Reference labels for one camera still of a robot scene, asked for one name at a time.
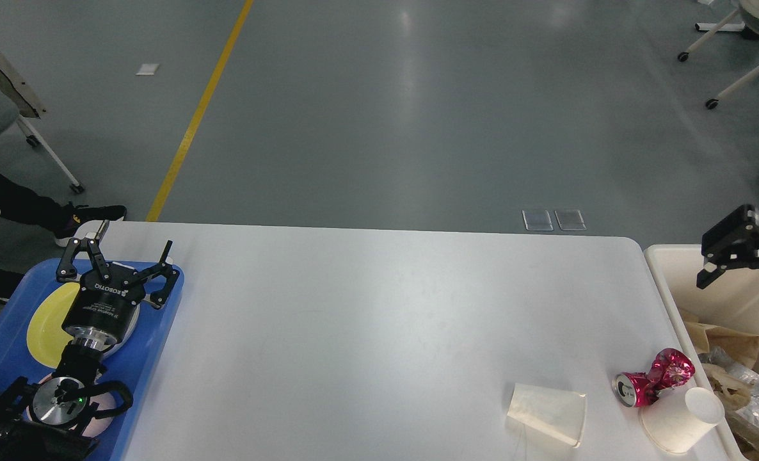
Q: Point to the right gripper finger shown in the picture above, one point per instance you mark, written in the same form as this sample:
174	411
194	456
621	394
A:
730	244

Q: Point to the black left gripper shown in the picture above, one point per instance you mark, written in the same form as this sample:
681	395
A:
104	306

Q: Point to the brown paper bag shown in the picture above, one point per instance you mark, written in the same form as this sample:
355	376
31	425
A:
742	347

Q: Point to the yellow plastic plate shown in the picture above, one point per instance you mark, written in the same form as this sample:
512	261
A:
46	337

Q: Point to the foil tray with paper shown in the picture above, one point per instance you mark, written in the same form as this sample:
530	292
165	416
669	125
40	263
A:
737	387

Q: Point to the white paper cup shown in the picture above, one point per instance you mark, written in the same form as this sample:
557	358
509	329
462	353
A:
680	418

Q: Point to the white paper napkin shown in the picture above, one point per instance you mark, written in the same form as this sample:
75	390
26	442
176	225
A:
559	414

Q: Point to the red object under arm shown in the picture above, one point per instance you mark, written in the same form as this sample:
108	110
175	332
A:
669	369

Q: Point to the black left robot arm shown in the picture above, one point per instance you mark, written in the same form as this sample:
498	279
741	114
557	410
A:
21	439

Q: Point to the beige plastic bin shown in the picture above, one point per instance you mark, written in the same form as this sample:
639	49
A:
732	301

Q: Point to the person in black clothes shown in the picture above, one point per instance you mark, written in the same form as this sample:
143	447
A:
22	205

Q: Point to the blue plastic tray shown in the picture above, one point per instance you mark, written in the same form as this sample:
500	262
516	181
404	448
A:
134	363

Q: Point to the clear floor plate right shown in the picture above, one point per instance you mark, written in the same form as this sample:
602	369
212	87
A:
570	220

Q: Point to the clear floor plate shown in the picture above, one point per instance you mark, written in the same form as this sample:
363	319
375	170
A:
537	220
570	220

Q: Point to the clear floor plate left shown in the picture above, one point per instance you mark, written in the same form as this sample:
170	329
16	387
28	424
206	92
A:
537	220

